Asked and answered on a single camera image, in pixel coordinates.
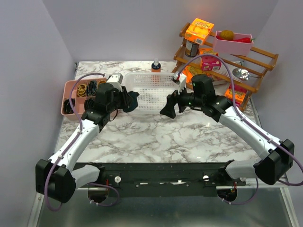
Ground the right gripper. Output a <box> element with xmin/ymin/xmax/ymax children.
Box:
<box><xmin>160</xmin><ymin>82</ymin><xmax>204</xmax><ymax>119</ymax></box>

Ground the dark green tie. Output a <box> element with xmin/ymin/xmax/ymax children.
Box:
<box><xmin>122</xmin><ymin>91</ymin><xmax>139</xmax><ymax>113</ymax></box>

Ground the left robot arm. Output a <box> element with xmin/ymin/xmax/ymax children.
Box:
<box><xmin>36</xmin><ymin>83</ymin><xmax>139</xmax><ymax>203</ymax></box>

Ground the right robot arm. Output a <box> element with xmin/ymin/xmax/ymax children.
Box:
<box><xmin>160</xmin><ymin>73</ymin><xmax>294</xmax><ymax>185</ymax></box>

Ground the white plastic basket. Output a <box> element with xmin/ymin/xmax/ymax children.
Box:
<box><xmin>123</xmin><ymin>72</ymin><xmax>178</xmax><ymax>114</ymax></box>

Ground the yellow rolled tie right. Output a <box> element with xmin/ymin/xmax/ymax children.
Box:
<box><xmin>98</xmin><ymin>80</ymin><xmax>106</xmax><ymax>86</ymax></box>

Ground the yellow rolled tie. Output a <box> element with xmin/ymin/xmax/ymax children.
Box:
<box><xmin>98</xmin><ymin>80</ymin><xmax>106</xmax><ymax>86</ymax></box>
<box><xmin>77</xmin><ymin>84</ymin><xmax>87</xmax><ymax>97</ymax></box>

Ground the orange sponge box middle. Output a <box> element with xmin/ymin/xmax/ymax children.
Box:
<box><xmin>182</xmin><ymin>65</ymin><xmax>210</xmax><ymax>83</ymax></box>

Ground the orange sponge box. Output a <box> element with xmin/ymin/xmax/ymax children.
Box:
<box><xmin>184</xmin><ymin>18</ymin><xmax>214</xmax><ymax>45</ymax></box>
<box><xmin>182</xmin><ymin>65</ymin><xmax>210</xmax><ymax>83</ymax></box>
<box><xmin>224</xmin><ymin>84</ymin><xmax>247</xmax><ymax>106</ymax></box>

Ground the orange spray bottle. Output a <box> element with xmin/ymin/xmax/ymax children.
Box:
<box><xmin>151</xmin><ymin>58</ymin><xmax>161</xmax><ymax>72</ymax></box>

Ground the dark blue rolled tie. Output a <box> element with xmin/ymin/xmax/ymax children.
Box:
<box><xmin>87</xmin><ymin>80</ymin><xmax>97</xmax><ymax>96</ymax></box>

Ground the black rolled tie bottom middle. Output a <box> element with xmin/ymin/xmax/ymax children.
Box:
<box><xmin>84</xmin><ymin>98</ymin><xmax>95</xmax><ymax>111</ymax></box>

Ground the black rolled tie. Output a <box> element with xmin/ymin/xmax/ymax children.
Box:
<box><xmin>84</xmin><ymin>98</ymin><xmax>95</xmax><ymax>111</ymax></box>
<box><xmin>62</xmin><ymin>99</ymin><xmax>74</xmax><ymax>114</ymax></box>

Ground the pink compartment organizer box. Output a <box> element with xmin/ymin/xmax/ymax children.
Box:
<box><xmin>61</xmin><ymin>78</ymin><xmax>107</xmax><ymax>121</ymax></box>

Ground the yellow rolled tie left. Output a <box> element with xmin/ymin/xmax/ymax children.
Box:
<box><xmin>77</xmin><ymin>84</ymin><xmax>87</xmax><ymax>97</ymax></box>

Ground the white red flat box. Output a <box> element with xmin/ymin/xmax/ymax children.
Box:
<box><xmin>211</xmin><ymin>75</ymin><xmax>227</xmax><ymax>86</ymax></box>

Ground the pink sponge box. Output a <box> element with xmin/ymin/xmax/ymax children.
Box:
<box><xmin>198</xmin><ymin>48</ymin><xmax>222</xmax><ymax>71</ymax></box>

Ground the dark jar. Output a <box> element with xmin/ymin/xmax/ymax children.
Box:
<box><xmin>185</xmin><ymin>40</ymin><xmax>199</xmax><ymax>57</ymax></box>

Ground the black rolled tie bottom left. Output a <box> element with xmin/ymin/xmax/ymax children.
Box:
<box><xmin>62</xmin><ymin>99</ymin><xmax>74</xmax><ymax>114</ymax></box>

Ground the orange sponge box lower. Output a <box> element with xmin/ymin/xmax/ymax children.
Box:
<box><xmin>224</xmin><ymin>84</ymin><xmax>247</xmax><ymax>106</ymax></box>

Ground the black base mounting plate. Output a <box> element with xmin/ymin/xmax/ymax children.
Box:
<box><xmin>89</xmin><ymin>163</ymin><xmax>246</xmax><ymax>198</ymax></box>

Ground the wooden tiered rack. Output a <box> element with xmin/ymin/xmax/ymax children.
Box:
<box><xmin>172</xmin><ymin>23</ymin><xmax>279</xmax><ymax>111</ymax></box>

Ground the silver metal spoon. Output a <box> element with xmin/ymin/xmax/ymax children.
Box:
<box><xmin>232</xmin><ymin>68</ymin><xmax>258</xmax><ymax>81</ymax></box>

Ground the orange sponge box top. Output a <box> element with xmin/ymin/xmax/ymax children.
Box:
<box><xmin>184</xmin><ymin>18</ymin><xmax>214</xmax><ymax>45</ymax></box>

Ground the pink rectangular bin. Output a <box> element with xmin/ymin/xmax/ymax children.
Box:
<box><xmin>213</xmin><ymin>31</ymin><xmax>254</xmax><ymax>56</ymax></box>

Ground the brown potato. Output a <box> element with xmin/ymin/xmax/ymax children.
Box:
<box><xmin>219</xmin><ymin>30</ymin><xmax>234</xmax><ymax>41</ymax></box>

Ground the red chili pepper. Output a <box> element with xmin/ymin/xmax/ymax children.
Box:
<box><xmin>216</xmin><ymin>35</ymin><xmax>253</xmax><ymax>44</ymax></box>

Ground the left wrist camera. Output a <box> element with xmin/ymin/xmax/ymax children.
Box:
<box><xmin>107</xmin><ymin>73</ymin><xmax>124</xmax><ymax>87</ymax></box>

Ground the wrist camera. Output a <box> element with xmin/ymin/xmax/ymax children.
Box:
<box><xmin>172</xmin><ymin>72</ymin><xmax>187</xmax><ymax>94</ymax></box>
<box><xmin>107</xmin><ymin>73</ymin><xmax>124</xmax><ymax>87</ymax></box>

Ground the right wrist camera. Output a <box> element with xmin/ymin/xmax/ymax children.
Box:
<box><xmin>172</xmin><ymin>72</ymin><xmax>187</xmax><ymax>94</ymax></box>

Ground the aluminium rail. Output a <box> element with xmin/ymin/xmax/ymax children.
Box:
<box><xmin>216</xmin><ymin>178</ymin><xmax>287</xmax><ymax>190</ymax></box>

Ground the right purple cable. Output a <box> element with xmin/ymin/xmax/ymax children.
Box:
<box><xmin>174</xmin><ymin>53</ymin><xmax>303</xmax><ymax>205</ymax></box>

